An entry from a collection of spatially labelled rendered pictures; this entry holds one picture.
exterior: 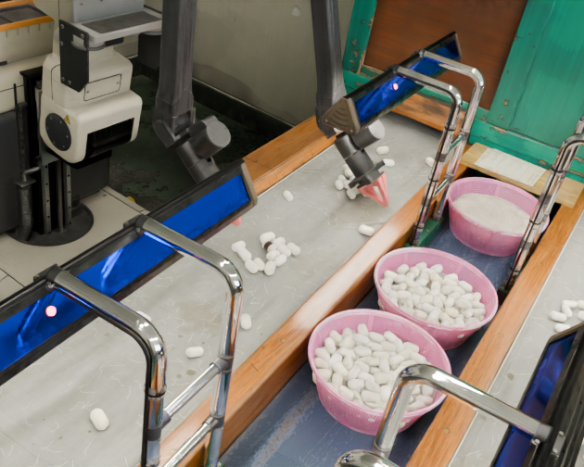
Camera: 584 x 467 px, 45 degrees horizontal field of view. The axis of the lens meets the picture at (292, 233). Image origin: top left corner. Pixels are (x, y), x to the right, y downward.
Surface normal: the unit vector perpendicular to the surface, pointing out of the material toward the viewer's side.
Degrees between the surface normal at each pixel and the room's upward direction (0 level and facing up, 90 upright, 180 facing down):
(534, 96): 90
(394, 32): 90
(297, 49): 90
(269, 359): 0
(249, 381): 0
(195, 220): 58
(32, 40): 92
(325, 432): 0
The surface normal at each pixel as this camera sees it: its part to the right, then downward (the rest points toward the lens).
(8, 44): 0.79, 0.47
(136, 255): 0.80, -0.08
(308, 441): 0.15, -0.81
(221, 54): -0.60, 0.38
